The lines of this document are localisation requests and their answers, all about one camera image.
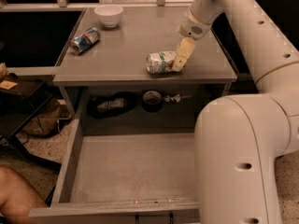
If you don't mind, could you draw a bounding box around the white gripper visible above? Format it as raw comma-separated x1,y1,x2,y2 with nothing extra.
173,9,211,72

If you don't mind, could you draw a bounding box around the green white 7up can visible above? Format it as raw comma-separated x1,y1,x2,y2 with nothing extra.
146,51,177,74

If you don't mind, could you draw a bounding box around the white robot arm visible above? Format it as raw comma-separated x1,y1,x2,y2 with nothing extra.
175,0,299,224

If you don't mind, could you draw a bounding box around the grey cabinet with top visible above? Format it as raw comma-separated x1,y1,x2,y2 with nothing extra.
54,7,236,136

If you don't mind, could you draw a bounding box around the blue silver soda can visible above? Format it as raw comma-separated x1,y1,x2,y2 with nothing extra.
69,27,100,55

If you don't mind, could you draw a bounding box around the open grey top drawer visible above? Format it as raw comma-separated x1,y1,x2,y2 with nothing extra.
30,119,200,224

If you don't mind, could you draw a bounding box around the crumpled white wrapper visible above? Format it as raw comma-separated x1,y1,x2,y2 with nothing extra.
164,94,181,103

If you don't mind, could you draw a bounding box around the black tape roll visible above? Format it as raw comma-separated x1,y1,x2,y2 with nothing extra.
142,91,163,112

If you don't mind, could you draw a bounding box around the white bowl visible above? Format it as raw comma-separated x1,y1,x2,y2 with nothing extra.
94,5,123,28

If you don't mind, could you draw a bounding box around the brown bag on floor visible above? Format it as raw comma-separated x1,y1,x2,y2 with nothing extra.
22,98,71,137

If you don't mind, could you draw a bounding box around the black side table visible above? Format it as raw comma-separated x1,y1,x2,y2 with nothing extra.
0,74,61,171

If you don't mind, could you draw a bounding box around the yellow sticky note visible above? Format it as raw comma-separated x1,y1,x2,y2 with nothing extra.
0,80,17,90

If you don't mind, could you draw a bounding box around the person's bare knee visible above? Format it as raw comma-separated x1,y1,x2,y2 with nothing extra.
0,166,47,224

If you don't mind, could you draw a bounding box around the black drawer handle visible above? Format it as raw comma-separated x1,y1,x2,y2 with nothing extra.
135,214,174,224

